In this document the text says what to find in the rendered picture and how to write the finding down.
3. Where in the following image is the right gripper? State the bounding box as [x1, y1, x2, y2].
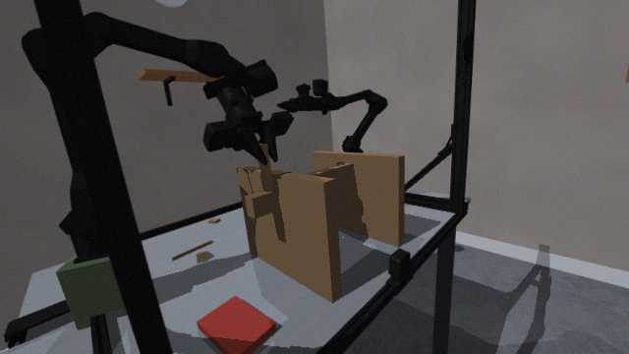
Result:
[277, 94, 316, 113]

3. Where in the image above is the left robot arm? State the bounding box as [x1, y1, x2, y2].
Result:
[22, 12, 278, 264]

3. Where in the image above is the tan wooden board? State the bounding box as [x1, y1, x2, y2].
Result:
[237, 166, 342, 304]
[312, 150, 405, 248]

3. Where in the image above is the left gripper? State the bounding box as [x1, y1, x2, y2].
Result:
[203, 93, 294, 165]

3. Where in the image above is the tan wooden wedge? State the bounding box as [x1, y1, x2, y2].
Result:
[258, 145, 274, 192]

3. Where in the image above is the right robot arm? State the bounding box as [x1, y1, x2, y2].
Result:
[296, 80, 387, 153]

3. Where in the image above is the brown wooden rail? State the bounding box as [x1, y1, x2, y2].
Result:
[245, 162, 354, 218]

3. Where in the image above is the red flat block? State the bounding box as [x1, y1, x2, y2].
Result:
[197, 296, 276, 354]

